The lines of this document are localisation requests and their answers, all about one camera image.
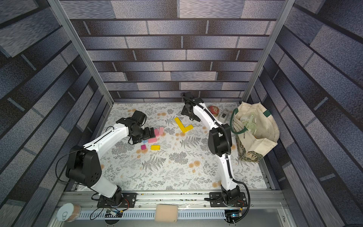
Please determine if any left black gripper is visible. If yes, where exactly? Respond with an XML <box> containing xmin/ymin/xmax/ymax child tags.
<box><xmin>134</xmin><ymin>127</ymin><xmax>158</xmax><ymax>143</ymax></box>

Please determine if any pink block five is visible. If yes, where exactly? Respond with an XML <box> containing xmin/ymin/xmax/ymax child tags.
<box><xmin>148</xmin><ymin>138</ymin><xmax>157</xmax><ymax>143</ymax></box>

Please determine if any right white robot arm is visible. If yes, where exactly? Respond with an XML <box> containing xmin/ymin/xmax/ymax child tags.
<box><xmin>181</xmin><ymin>92</ymin><xmax>250</xmax><ymax>206</ymax></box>

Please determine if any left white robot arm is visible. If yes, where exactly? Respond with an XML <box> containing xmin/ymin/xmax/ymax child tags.
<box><xmin>66</xmin><ymin>117</ymin><xmax>155</xmax><ymax>208</ymax></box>

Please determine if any round red lid tin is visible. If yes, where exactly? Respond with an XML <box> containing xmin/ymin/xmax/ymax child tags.
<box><xmin>208</xmin><ymin>106</ymin><xmax>220</xmax><ymax>117</ymax></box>

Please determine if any floral table mat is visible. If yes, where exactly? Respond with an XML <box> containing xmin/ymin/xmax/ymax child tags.
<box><xmin>92</xmin><ymin>101</ymin><xmax>267</xmax><ymax>191</ymax></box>

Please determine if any small white box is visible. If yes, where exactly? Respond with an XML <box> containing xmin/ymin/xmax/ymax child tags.
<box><xmin>218</xmin><ymin>109</ymin><xmax>230</xmax><ymax>124</ymax></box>

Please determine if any cream tote bag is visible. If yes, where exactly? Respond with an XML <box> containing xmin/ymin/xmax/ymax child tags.
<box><xmin>230</xmin><ymin>102</ymin><xmax>280</xmax><ymax>163</ymax></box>

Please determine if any beige sponge pad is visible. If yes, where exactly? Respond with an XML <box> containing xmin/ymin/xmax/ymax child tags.
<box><xmin>155</xmin><ymin>204</ymin><xmax>178</xmax><ymax>223</ymax></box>

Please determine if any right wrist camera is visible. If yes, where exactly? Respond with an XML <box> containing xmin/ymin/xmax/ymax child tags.
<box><xmin>181</xmin><ymin>92</ymin><xmax>198</xmax><ymax>104</ymax></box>

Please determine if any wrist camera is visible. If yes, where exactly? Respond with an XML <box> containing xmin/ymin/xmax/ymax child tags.
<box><xmin>131</xmin><ymin>110</ymin><xmax>147</xmax><ymax>126</ymax></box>
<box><xmin>181</xmin><ymin>92</ymin><xmax>198</xmax><ymax>104</ymax></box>

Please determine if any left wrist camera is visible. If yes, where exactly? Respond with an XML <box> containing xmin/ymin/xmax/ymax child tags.
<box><xmin>131</xmin><ymin>110</ymin><xmax>147</xmax><ymax>126</ymax></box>

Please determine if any aluminium rail base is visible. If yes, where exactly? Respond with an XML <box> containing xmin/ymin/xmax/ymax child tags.
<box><xmin>55</xmin><ymin>190</ymin><xmax>296</xmax><ymax>227</ymax></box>

